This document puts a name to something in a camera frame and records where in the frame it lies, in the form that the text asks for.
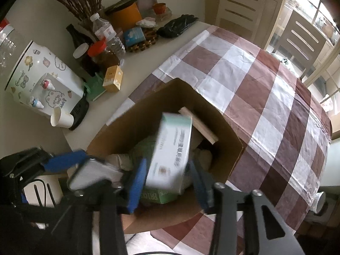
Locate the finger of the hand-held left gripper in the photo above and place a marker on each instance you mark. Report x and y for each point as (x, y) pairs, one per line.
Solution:
(63, 160)

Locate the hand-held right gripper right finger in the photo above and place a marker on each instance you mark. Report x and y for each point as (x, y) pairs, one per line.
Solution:
(199, 191)

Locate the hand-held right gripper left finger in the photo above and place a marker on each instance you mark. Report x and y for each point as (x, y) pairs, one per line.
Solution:
(136, 186)

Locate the green brick toy box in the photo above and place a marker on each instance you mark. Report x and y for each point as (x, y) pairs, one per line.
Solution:
(156, 197)

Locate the white rectangular case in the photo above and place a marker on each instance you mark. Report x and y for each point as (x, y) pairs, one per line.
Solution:
(93, 172)

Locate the white green medicine box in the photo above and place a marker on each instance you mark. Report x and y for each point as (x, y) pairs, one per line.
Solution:
(170, 154)

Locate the thin wooden board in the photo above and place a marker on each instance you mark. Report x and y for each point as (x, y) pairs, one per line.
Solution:
(202, 127)

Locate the brown cardboard box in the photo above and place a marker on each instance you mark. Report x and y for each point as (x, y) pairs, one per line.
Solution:
(148, 117)

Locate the clear plastic container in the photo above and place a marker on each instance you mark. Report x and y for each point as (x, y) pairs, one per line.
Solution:
(146, 4)

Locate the white slatted chair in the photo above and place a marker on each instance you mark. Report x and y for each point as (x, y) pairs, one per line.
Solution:
(29, 191)

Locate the white paper cup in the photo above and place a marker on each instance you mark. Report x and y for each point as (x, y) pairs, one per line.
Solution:
(62, 118)

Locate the white cartoon water dispenser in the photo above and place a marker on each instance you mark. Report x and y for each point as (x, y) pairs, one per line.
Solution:
(39, 79)

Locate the small yellow box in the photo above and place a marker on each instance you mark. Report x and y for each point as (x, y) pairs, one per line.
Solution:
(113, 79)

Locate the red lid jar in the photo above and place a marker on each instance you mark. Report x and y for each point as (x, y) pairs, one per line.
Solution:
(102, 55)

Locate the patterned trash bin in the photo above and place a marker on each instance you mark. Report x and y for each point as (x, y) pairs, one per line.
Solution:
(318, 202)

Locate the clear water jug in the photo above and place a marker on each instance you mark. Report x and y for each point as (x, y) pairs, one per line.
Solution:
(9, 50)

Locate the brown white checkered tablecloth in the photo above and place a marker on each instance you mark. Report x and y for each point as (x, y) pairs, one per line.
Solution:
(265, 85)

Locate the clear water bottle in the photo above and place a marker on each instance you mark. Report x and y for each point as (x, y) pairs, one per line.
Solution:
(106, 34)

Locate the woven basket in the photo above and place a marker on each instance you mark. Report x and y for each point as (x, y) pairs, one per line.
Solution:
(148, 43)

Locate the blue tissue pack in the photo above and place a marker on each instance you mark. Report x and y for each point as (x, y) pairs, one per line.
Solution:
(132, 35)

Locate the orange canister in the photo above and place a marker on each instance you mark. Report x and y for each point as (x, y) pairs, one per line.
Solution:
(124, 16)

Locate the crumpled white tissue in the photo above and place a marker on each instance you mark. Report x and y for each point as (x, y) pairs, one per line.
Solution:
(146, 22)

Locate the black plastic bag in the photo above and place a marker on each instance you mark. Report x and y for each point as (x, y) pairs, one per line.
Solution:
(175, 26)

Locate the beige wooden chair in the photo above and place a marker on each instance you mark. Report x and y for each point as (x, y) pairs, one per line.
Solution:
(300, 47)

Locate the small orange pot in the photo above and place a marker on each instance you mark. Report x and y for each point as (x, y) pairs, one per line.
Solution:
(159, 8)

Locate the beige slatted cabinet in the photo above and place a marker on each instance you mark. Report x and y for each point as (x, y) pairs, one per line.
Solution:
(247, 5)

